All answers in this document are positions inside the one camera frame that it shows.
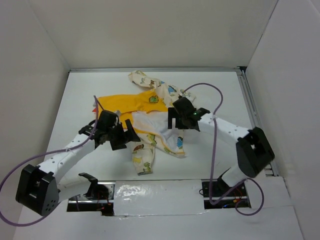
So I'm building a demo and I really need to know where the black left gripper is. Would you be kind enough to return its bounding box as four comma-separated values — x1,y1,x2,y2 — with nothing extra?
105,118,141,151

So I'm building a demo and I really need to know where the cream yellow dinosaur print jacket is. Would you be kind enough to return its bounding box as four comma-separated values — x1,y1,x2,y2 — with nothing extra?
97,70,196,176

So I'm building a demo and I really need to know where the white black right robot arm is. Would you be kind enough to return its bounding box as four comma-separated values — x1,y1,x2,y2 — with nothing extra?
167,97,275,196

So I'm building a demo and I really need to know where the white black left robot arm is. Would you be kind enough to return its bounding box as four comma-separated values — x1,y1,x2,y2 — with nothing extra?
15,110,140,217

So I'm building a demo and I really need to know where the white taped base cover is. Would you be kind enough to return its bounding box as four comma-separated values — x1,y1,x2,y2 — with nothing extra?
113,179,205,217

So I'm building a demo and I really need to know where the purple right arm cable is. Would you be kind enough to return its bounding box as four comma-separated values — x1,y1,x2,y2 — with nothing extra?
179,82,265,216

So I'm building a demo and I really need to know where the aluminium rail frame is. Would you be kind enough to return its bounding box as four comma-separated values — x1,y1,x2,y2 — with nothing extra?
67,65,279,177

